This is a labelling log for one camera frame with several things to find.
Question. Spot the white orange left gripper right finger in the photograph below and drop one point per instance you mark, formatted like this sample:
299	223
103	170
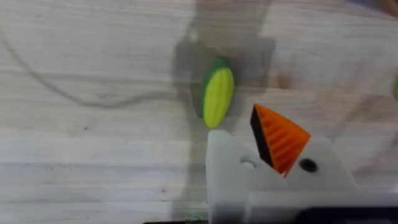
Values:
289	155

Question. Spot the bare white left gripper left finger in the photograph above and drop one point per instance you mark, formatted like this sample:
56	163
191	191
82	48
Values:
224	174

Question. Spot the yellow and green toy corn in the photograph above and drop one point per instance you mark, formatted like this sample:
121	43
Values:
217	93

